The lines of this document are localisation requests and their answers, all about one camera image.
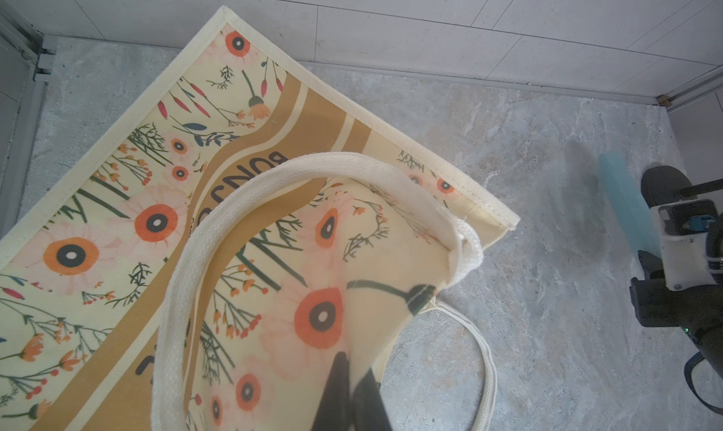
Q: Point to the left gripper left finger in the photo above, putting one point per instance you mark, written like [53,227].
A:
[333,413]

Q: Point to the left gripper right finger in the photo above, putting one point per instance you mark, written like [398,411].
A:
[369,413]

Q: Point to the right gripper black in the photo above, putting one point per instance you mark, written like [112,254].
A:
[697,310]

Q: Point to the teal translucent pencil case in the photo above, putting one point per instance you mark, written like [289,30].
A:
[631,210]

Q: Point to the floral canvas tote bag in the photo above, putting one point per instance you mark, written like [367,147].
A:
[239,225]

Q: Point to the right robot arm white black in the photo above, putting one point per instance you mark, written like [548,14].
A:
[709,351]

